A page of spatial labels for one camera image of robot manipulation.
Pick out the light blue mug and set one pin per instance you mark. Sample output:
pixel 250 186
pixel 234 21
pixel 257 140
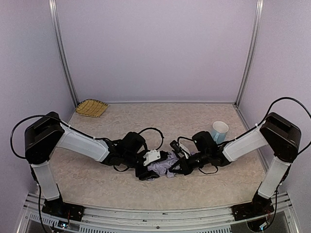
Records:
pixel 219 131

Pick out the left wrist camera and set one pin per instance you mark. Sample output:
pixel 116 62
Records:
pixel 154 156

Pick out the lavender folding umbrella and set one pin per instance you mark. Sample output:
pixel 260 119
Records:
pixel 162 168

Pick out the yellow woven mat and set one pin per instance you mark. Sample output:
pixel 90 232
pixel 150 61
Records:
pixel 91 108

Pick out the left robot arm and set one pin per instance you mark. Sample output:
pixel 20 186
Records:
pixel 50 132

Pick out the right aluminium frame post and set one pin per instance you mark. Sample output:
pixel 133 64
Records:
pixel 251 52

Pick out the front aluminium rail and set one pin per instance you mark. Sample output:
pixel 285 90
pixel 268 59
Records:
pixel 137 210

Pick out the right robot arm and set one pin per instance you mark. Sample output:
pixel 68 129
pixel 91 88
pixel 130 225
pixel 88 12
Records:
pixel 273 130

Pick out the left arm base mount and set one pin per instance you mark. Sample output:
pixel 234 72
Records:
pixel 66 210

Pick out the aluminium frame post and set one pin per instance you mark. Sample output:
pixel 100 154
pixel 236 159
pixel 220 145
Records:
pixel 61 51
pixel 251 52

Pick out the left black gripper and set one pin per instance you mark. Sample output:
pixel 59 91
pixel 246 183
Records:
pixel 145 173

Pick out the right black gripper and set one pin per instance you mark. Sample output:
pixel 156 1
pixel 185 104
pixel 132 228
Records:
pixel 184 165

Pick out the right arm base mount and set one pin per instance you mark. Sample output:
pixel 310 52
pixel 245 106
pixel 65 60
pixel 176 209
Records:
pixel 250 210

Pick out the left aluminium frame post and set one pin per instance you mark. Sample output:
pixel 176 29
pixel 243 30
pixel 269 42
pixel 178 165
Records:
pixel 61 51

